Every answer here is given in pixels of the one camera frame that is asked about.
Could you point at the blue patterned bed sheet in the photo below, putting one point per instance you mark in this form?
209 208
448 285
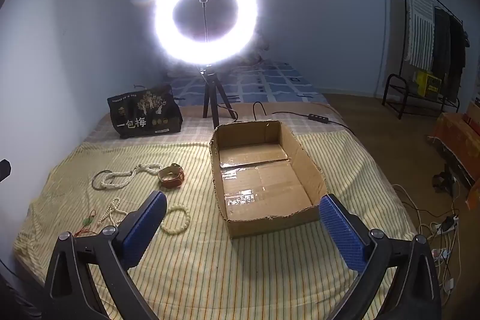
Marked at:
270 80

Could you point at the black tripod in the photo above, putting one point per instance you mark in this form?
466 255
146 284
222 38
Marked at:
210 95

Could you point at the cardboard box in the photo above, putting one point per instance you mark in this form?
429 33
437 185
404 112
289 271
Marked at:
262 185

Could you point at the black printed snack bag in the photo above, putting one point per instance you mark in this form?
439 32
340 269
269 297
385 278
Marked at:
142 117

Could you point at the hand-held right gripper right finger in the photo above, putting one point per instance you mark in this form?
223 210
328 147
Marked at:
341 230

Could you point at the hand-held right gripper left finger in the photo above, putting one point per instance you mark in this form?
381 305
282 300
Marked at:
144 230

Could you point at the orange cloth-covered furniture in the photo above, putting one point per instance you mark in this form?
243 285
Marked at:
457 140

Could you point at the white power strip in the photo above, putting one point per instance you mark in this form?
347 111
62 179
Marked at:
448 223

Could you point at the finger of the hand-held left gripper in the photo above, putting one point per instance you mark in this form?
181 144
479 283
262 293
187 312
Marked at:
3 170

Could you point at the black clothes rack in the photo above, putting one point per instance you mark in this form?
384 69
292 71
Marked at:
393 78

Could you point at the black object on floor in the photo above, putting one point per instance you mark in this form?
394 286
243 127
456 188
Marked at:
444 179

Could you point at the beige checked blanket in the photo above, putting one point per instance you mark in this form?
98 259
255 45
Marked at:
195 132

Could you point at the white striped towel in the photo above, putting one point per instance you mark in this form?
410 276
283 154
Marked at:
420 31

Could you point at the yellow striped cloth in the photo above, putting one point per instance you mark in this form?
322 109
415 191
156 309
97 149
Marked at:
225 267

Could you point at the yellow box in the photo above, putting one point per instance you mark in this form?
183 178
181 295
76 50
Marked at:
427 84

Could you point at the dark green garment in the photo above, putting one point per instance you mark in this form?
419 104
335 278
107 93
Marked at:
441 42

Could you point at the black garment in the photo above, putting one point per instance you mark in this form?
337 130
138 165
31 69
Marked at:
457 54

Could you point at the dark thin bangle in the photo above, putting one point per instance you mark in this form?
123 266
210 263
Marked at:
93 180

